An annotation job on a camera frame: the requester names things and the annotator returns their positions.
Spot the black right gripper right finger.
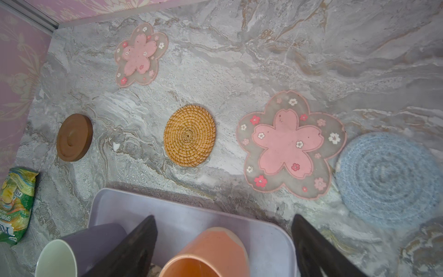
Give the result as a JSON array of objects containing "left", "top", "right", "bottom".
[{"left": 291, "top": 214, "right": 365, "bottom": 277}]

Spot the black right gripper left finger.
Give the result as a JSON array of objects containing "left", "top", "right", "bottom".
[{"left": 84, "top": 215, "right": 158, "bottom": 277}]

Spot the blue knitted round coaster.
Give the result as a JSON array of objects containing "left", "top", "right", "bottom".
[{"left": 335, "top": 132, "right": 443, "bottom": 229}]

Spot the woven rattan round coaster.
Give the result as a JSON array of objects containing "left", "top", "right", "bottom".
[{"left": 163, "top": 105, "right": 216, "bottom": 167}]

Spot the brown round wooden coaster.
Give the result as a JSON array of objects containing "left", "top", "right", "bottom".
[{"left": 56, "top": 114, "right": 93, "bottom": 162}]

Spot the pink flower silicone coaster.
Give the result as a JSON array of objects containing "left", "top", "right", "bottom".
[{"left": 114, "top": 23, "right": 169, "bottom": 88}]

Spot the lavender plastic tray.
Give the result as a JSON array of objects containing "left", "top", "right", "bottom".
[{"left": 88, "top": 188, "right": 297, "bottom": 277}]

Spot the lavender mug white inside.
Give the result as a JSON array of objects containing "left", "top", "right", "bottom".
[{"left": 35, "top": 223, "right": 127, "bottom": 277}]

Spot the peach pink mug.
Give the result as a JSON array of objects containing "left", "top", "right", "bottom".
[{"left": 160, "top": 227, "right": 251, "bottom": 277}]

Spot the green Fox's candy bag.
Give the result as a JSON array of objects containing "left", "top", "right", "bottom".
[{"left": 1, "top": 167, "right": 39, "bottom": 245}]

